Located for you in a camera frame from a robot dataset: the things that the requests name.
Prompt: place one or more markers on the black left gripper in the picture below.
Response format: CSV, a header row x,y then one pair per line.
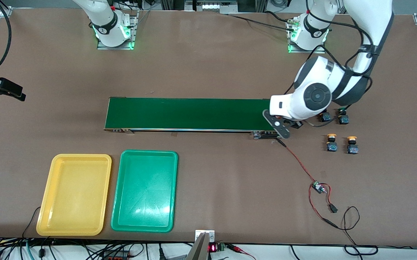
x,y
295,125

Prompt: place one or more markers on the green push button switch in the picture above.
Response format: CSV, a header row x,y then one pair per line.
x,y
343,118
326,117

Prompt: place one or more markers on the yellow push button switch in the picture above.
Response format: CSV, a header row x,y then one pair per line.
x,y
331,144
352,147

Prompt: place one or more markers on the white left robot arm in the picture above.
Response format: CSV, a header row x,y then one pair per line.
x,y
317,95

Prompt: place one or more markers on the small speed controller board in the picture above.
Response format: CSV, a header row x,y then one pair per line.
x,y
317,187

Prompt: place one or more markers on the small black plug connector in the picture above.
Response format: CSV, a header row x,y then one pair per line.
x,y
333,208

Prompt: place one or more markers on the green conveyor belt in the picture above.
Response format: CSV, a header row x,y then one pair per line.
x,y
194,113

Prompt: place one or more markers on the yellow plastic tray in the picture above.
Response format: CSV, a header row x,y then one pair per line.
x,y
73,195

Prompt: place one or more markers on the red alligator clip lead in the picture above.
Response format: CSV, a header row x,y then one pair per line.
x,y
235,248

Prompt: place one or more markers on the metal equipment rack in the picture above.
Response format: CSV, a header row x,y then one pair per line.
x,y
212,6

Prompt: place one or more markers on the red digit display module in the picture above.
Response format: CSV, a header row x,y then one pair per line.
x,y
213,247

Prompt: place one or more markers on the green plastic tray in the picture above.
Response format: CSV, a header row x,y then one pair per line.
x,y
145,191

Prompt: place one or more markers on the black red power strip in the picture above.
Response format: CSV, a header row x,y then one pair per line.
x,y
116,257

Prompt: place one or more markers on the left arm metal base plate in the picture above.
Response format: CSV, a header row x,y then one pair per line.
x,y
289,47

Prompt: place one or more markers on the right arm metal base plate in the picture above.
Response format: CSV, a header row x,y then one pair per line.
x,y
134,32

